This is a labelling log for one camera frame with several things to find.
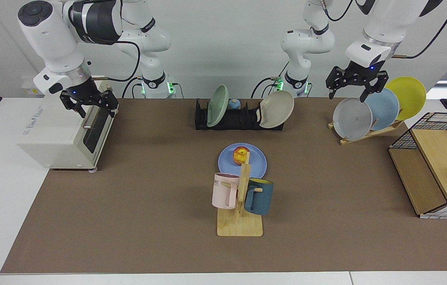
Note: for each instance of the red yellow apple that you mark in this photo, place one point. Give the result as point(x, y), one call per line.
point(240, 155)

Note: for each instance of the wooden plate rack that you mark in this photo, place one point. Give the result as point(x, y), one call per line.
point(366, 136)

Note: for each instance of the wooden cup stand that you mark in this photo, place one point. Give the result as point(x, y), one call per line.
point(239, 227)

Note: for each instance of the black dish rack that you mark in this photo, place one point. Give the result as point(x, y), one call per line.
point(239, 118)

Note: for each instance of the pale toaster oven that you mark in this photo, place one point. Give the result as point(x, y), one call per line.
point(57, 134)

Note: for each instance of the brown tablecloth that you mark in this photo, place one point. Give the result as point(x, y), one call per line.
point(128, 217)

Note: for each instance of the pale grey plate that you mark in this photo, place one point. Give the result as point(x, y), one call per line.
point(352, 118)

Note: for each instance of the yellow plate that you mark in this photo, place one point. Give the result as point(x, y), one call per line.
point(409, 95)

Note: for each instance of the dark teal cup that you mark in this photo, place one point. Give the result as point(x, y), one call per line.
point(261, 198)

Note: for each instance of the green plate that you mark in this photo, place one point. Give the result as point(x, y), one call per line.
point(217, 107)

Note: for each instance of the small blue round lid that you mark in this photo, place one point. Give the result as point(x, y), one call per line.
point(234, 104)

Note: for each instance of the beige plate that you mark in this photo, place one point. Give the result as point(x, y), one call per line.
point(276, 109)

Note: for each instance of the pink cup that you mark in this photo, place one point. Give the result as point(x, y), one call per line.
point(223, 192)

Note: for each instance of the light blue plate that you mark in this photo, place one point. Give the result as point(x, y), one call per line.
point(385, 107)

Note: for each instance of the clear plastic container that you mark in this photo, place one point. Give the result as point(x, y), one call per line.
point(29, 89)

